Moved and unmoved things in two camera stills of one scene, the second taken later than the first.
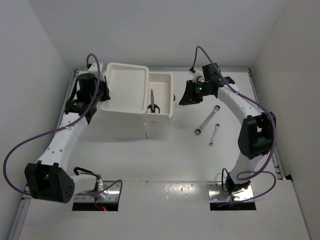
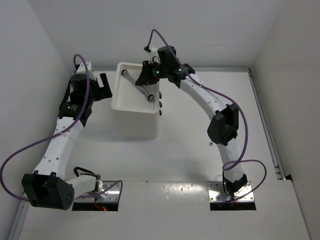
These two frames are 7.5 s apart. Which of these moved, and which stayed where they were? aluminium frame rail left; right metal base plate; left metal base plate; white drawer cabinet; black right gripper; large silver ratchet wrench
Moved: black right gripper; large silver ratchet wrench; white drawer cabinet
Stayed: aluminium frame rail left; left metal base plate; right metal base plate
